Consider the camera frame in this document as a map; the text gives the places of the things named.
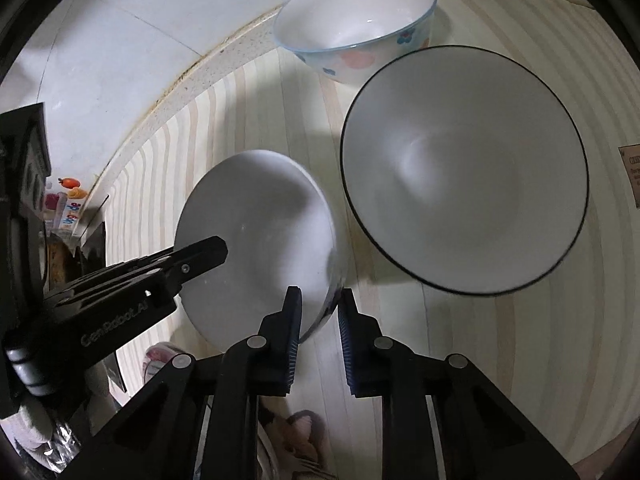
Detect white bowl floral outside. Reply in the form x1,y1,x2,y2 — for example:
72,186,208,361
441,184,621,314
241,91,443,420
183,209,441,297
174,150,346,351

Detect white bowl dark rim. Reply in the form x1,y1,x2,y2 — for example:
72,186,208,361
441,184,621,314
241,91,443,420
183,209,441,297
341,46,590,296

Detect striped table mat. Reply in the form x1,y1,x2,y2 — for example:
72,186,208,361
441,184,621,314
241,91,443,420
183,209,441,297
104,0,639,463

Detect white bowl colourful hearts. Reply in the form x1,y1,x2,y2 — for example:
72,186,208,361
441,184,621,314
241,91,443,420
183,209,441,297
273,0,437,86

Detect brown label sticker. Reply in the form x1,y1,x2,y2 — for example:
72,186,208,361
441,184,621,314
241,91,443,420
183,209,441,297
618,144,640,208

